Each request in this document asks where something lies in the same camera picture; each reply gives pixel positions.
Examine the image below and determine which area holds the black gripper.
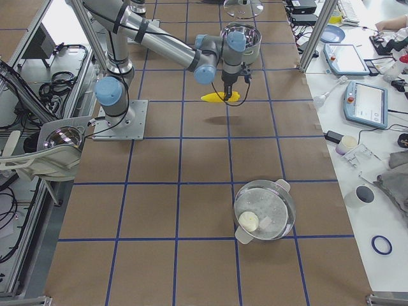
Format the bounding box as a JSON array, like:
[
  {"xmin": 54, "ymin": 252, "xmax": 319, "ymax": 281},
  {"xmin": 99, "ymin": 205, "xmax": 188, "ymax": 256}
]
[{"xmin": 221, "ymin": 62, "xmax": 252, "ymax": 101}]

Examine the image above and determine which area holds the yellow corn cob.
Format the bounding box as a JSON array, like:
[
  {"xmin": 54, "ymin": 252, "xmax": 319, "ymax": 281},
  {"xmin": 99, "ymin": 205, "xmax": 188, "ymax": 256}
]
[{"xmin": 201, "ymin": 91, "xmax": 240, "ymax": 103}]

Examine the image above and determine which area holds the stainless steel pot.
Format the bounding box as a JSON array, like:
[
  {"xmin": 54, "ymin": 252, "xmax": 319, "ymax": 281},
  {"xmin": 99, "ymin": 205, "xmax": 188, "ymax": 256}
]
[{"xmin": 221, "ymin": 22, "xmax": 262, "ymax": 65}]

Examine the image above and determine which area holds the white electric cooking pot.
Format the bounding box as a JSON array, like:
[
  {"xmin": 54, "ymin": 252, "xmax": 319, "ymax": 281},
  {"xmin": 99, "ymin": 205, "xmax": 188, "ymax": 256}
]
[{"xmin": 233, "ymin": 179, "xmax": 296, "ymax": 244}]

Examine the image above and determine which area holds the glass lid at top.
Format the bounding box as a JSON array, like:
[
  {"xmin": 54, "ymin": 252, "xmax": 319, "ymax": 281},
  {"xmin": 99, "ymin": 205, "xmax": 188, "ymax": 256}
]
[{"xmin": 223, "ymin": 0, "xmax": 264, "ymax": 19}]

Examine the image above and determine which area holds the black power adapter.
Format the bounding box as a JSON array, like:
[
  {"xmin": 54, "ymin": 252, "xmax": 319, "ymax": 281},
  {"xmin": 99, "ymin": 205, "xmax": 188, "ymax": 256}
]
[{"xmin": 324, "ymin": 131, "xmax": 344, "ymax": 144}]

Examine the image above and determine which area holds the blue plate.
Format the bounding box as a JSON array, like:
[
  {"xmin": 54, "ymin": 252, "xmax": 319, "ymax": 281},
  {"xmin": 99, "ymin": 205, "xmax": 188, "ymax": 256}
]
[{"xmin": 320, "ymin": 25, "xmax": 346, "ymax": 43}]

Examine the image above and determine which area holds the blue teach pendant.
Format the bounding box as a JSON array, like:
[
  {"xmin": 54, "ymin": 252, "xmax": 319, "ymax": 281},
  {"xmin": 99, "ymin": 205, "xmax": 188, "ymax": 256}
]
[
  {"xmin": 343, "ymin": 81, "xmax": 388, "ymax": 129},
  {"xmin": 323, "ymin": 43, "xmax": 370, "ymax": 76}
]

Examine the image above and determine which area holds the white and purple jar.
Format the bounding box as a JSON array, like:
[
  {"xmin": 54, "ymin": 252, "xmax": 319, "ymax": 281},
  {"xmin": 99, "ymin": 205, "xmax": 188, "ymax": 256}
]
[{"xmin": 335, "ymin": 135, "xmax": 358, "ymax": 155}]

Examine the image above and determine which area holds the steel bowl on tray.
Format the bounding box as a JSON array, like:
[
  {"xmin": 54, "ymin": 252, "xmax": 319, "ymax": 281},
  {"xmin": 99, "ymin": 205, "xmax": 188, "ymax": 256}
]
[{"xmin": 43, "ymin": 126, "xmax": 83, "ymax": 149}]

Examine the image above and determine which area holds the grey cloth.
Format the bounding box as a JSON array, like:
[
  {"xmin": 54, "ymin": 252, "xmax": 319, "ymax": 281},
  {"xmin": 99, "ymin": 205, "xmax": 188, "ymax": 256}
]
[{"xmin": 374, "ymin": 151, "xmax": 407, "ymax": 226}]

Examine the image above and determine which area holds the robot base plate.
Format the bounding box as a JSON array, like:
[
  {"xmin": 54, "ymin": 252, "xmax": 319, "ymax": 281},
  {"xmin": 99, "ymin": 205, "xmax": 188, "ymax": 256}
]
[{"xmin": 91, "ymin": 99, "xmax": 149, "ymax": 141}]

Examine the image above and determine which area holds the aluminium frame post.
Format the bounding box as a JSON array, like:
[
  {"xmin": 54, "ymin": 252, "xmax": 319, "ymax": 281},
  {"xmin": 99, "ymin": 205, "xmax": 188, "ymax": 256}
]
[{"xmin": 298, "ymin": 0, "xmax": 338, "ymax": 73}]

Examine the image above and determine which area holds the blue rubber ring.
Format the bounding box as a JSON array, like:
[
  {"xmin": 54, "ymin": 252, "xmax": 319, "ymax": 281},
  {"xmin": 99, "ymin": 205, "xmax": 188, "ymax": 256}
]
[{"xmin": 370, "ymin": 235, "xmax": 393, "ymax": 256}]

